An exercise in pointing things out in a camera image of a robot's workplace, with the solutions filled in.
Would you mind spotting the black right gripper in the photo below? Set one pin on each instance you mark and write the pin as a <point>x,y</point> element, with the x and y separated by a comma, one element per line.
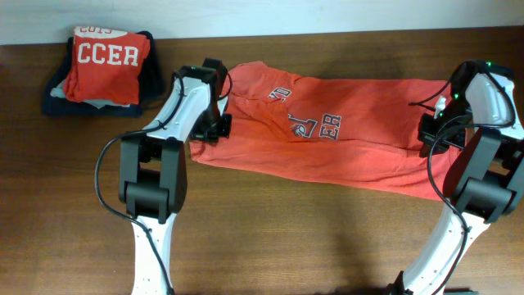
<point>425,132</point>

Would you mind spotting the folded red soccer shirt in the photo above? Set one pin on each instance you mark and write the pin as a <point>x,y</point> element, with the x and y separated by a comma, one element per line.
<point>105,65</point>

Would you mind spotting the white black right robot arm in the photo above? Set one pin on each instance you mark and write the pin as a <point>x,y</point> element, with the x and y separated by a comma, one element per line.
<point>473,144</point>

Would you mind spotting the folded navy blue shirt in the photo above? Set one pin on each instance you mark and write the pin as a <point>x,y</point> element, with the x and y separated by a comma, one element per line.
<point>150,82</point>

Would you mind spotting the folded light blue shirt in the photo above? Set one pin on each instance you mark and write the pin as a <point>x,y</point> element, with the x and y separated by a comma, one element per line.
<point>57,92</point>

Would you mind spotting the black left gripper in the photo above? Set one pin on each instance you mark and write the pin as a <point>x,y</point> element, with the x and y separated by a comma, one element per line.
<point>214,135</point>

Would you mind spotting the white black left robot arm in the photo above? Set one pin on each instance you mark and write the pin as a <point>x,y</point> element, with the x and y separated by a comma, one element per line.
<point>153,172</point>

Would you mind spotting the red McKinney Boyd t-shirt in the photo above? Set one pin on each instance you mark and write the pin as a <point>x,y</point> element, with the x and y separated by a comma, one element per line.
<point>361,133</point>

